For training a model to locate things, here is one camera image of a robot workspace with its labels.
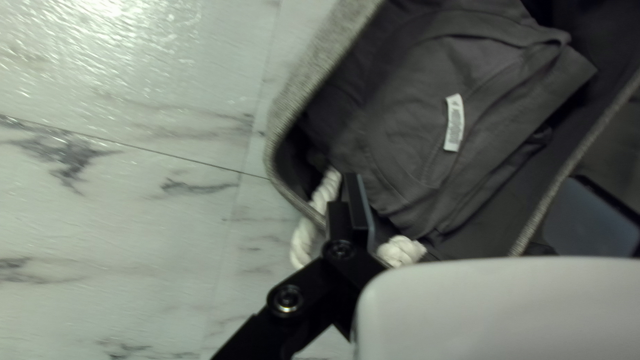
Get grey sweatshirt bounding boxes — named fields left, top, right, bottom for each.
left=300, top=0, right=598, bottom=242

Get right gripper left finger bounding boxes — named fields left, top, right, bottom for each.
left=210, top=172, right=388, bottom=360

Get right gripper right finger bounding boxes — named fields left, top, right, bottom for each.
left=542, top=177, right=640, bottom=258

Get grey fabric basket rope handles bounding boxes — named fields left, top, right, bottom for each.
left=263, top=0, right=640, bottom=271

